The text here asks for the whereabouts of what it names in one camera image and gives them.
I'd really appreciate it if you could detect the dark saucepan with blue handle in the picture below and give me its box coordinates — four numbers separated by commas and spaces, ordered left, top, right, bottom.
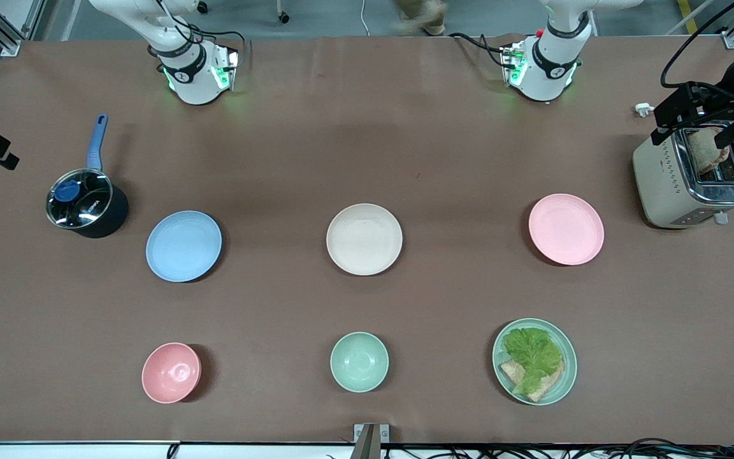
45, 113, 130, 239

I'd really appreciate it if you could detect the green plate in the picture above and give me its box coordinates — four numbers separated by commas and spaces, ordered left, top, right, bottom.
493, 318, 578, 406

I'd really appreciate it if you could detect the wide beige bowl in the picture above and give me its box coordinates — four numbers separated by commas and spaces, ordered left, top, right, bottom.
326, 203, 403, 276

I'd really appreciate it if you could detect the black left base cable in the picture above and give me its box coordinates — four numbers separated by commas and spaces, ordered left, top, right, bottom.
449, 32, 509, 66

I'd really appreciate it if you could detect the black right base cable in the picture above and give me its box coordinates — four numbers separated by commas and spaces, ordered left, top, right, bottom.
185, 24, 248, 59

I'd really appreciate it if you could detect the wide blue bowl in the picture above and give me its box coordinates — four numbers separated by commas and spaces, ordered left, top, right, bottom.
145, 210, 222, 282

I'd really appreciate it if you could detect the toasted bread slice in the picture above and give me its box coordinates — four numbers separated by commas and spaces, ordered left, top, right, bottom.
687, 127, 731, 174

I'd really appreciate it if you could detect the brown bread slice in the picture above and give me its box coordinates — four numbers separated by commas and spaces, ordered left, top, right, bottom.
500, 359, 565, 403

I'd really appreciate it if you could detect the black cable bundle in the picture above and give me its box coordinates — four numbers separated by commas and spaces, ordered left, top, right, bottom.
380, 437, 734, 459

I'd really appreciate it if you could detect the small deep green bowl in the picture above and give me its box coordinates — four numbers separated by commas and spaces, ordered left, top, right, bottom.
330, 331, 389, 393

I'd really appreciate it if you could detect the beige and chrome toaster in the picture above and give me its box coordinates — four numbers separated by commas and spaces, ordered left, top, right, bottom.
633, 121, 734, 229

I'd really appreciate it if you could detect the wide pink bowl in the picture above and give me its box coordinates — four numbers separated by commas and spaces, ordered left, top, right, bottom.
528, 193, 605, 266

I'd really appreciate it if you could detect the glass lid with blue knob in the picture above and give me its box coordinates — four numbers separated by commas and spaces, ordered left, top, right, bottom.
47, 168, 114, 229

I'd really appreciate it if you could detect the black base cable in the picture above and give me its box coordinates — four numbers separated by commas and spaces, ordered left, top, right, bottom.
449, 32, 509, 66
185, 24, 248, 59

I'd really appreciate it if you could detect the small deep pink bowl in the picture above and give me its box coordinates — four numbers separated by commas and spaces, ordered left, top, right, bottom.
141, 342, 202, 404

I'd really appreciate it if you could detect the metal table bracket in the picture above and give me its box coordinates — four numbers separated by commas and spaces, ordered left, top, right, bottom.
351, 423, 391, 459

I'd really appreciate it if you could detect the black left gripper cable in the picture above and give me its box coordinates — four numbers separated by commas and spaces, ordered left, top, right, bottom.
660, 0, 734, 90

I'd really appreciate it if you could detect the green lettuce leaf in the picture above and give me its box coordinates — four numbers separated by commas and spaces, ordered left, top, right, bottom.
503, 327, 564, 396

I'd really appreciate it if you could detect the beige shoe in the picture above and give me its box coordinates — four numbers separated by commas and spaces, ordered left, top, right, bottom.
395, 0, 448, 36

